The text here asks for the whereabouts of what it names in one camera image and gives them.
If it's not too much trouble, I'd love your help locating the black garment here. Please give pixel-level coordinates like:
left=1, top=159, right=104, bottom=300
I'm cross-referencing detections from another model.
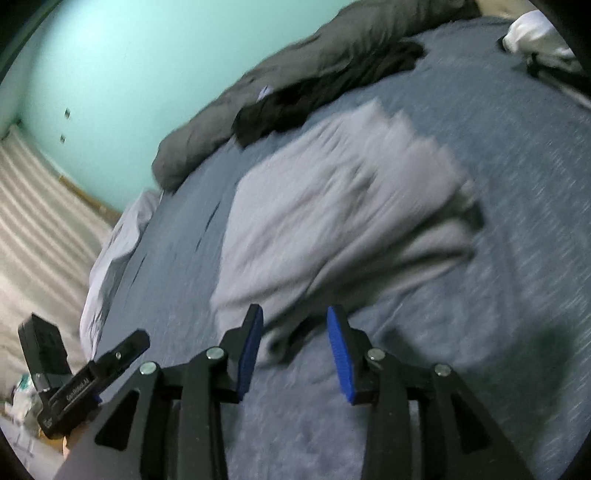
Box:
left=232, top=41, right=426, bottom=148

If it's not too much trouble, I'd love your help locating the cardboard boxes and clutter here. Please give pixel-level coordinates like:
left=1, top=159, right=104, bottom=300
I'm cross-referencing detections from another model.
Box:
left=1, top=374, right=41, bottom=461

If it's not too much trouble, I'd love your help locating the beige striped curtain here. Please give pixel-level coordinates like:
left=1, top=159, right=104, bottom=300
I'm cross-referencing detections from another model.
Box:
left=1, top=125, right=111, bottom=395

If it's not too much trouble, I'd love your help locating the wooden furniture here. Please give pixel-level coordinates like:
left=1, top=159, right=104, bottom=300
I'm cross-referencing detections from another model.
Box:
left=58, top=175, right=121, bottom=226

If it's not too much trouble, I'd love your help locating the dark grey rolled duvet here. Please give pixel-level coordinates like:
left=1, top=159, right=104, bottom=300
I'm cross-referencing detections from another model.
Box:
left=150, top=0, right=482, bottom=194

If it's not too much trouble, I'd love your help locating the white folded garment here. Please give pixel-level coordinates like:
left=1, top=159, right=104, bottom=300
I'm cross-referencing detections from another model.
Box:
left=501, top=10, right=575, bottom=60

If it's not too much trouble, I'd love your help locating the black camera box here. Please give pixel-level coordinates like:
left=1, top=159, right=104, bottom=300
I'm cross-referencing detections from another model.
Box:
left=18, top=314, right=72, bottom=397

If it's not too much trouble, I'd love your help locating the grey quilted sweatshirt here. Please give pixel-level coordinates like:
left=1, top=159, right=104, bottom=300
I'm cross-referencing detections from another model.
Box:
left=211, top=100, right=477, bottom=363

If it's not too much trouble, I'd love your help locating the blue patterned bed sheet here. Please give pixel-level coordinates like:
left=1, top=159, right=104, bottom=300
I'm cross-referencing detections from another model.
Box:
left=98, top=17, right=590, bottom=479

